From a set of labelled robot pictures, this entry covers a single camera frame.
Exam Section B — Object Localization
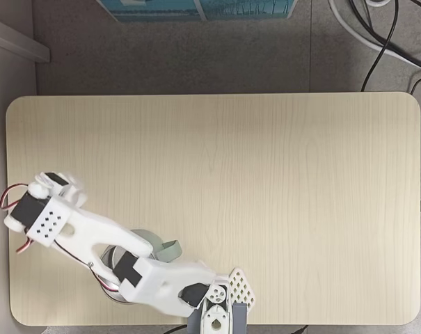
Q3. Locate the blue printed box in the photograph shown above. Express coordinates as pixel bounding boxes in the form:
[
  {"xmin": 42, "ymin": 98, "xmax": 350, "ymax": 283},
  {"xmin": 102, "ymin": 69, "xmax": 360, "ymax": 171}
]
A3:
[
  {"xmin": 195, "ymin": 0, "xmax": 299, "ymax": 21},
  {"xmin": 97, "ymin": 0, "xmax": 203, "ymax": 23}
]

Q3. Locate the red black white servo wire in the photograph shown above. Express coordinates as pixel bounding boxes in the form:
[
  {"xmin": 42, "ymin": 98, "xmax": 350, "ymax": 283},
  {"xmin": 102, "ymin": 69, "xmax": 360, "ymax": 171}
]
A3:
[{"xmin": 0, "ymin": 183, "xmax": 31, "ymax": 212}]

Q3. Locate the white perforated controller box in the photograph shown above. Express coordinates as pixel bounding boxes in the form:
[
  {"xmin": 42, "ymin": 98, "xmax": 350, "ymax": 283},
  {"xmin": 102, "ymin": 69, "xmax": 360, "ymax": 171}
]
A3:
[{"xmin": 226, "ymin": 267, "xmax": 258, "ymax": 311}]

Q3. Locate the pale green steel mug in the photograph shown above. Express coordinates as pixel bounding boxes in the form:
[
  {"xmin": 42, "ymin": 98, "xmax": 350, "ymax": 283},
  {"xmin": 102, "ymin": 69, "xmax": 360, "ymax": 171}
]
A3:
[{"xmin": 100, "ymin": 228, "xmax": 182, "ymax": 305}]

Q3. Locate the white wall ledge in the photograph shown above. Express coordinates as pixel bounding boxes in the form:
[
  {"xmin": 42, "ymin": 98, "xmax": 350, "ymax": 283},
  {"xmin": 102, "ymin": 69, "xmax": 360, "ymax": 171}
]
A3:
[{"xmin": 0, "ymin": 15, "xmax": 51, "ymax": 64}]

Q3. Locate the white thick cable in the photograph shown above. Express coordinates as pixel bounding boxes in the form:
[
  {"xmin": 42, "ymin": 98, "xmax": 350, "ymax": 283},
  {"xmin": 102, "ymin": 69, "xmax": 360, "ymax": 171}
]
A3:
[{"xmin": 327, "ymin": 0, "xmax": 421, "ymax": 72}]

